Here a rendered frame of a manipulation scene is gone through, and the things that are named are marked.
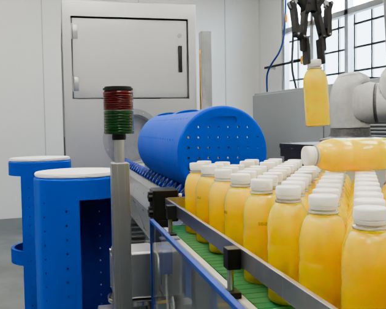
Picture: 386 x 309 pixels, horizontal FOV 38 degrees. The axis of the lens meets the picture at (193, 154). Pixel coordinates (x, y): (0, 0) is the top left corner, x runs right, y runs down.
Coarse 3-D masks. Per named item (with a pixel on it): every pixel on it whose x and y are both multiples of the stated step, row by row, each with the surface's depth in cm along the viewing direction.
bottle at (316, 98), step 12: (312, 72) 149; (324, 72) 150; (312, 84) 149; (324, 84) 149; (312, 96) 149; (324, 96) 149; (312, 108) 149; (324, 108) 149; (312, 120) 149; (324, 120) 148
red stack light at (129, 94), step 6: (108, 96) 115; (114, 96) 114; (120, 96) 114; (126, 96) 115; (132, 96) 117; (108, 102) 115; (114, 102) 114; (120, 102) 115; (126, 102) 115; (132, 102) 117; (108, 108) 115; (114, 108) 114; (120, 108) 115; (126, 108) 115; (132, 108) 117
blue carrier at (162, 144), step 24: (168, 120) 200; (192, 120) 166; (216, 120) 168; (240, 120) 170; (144, 144) 230; (168, 144) 179; (192, 144) 166; (216, 144) 168; (240, 144) 170; (264, 144) 172; (168, 168) 186
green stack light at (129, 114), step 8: (104, 112) 116; (112, 112) 115; (120, 112) 115; (128, 112) 116; (104, 120) 116; (112, 120) 115; (120, 120) 115; (128, 120) 116; (104, 128) 116; (112, 128) 115; (120, 128) 115; (128, 128) 116
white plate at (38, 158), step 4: (24, 156) 271; (28, 156) 270; (32, 156) 269; (36, 156) 269; (40, 156) 268; (44, 156) 268; (48, 156) 267; (52, 156) 267; (56, 156) 266; (60, 156) 265; (64, 156) 265; (68, 156) 264; (12, 160) 252; (16, 160) 250; (20, 160) 249; (24, 160) 248; (28, 160) 248; (32, 160) 248; (36, 160) 248; (40, 160) 249; (44, 160) 249; (48, 160) 250; (52, 160) 251; (56, 160) 253; (60, 160) 254
